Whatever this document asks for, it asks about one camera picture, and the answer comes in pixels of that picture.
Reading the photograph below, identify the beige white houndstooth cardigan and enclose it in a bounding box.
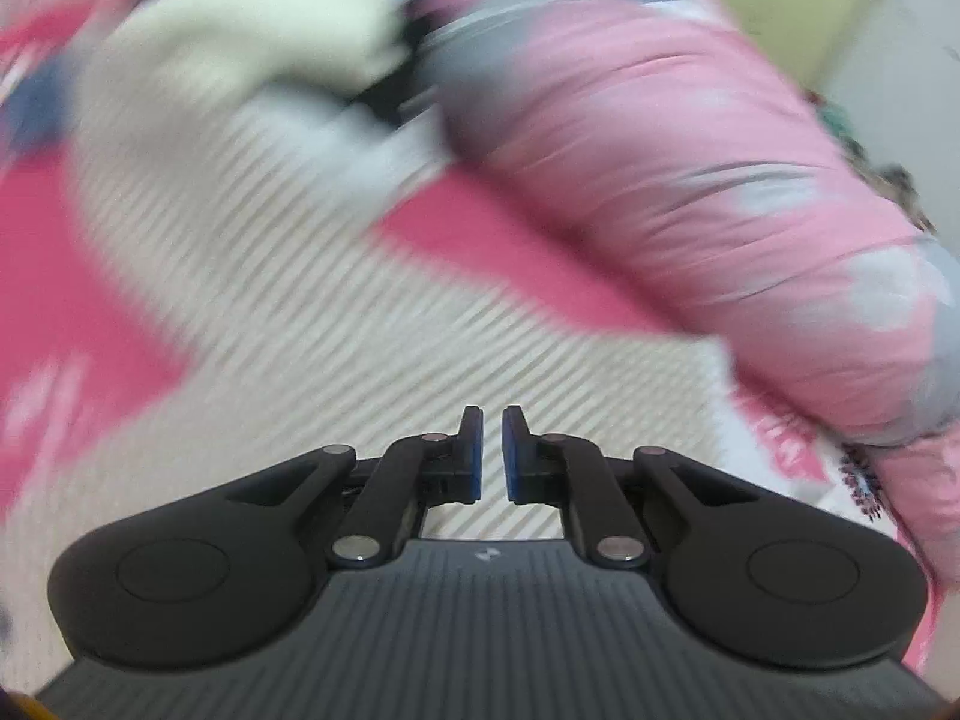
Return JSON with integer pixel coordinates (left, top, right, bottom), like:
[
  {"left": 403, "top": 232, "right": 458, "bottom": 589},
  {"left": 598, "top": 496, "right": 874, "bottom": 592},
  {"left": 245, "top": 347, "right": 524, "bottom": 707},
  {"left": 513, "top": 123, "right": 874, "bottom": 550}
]
[{"left": 0, "top": 81, "right": 850, "bottom": 691}]

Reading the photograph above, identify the blue denim garment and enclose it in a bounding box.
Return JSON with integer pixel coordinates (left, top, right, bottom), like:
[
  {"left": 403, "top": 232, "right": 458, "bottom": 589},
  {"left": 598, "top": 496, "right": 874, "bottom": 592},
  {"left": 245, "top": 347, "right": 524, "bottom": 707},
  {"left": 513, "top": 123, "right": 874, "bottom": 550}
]
[{"left": 2, "top": 54, "right": 75, "bottom": 160}]

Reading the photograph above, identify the pink grey floral duvet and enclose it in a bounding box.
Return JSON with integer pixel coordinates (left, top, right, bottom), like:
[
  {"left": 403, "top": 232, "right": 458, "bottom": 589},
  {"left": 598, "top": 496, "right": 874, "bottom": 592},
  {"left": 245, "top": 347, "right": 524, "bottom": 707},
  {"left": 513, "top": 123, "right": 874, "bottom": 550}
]
[{"left": 423, "top": 0, "right": 958, "bottom": 582}]

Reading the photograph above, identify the white fleece blanket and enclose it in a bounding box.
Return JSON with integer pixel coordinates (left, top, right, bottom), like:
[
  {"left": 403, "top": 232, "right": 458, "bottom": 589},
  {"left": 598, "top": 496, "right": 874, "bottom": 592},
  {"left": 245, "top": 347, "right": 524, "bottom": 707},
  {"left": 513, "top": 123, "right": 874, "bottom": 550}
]
[{"left": 96, "top": 0, "right": 410, "bottom": 106}]

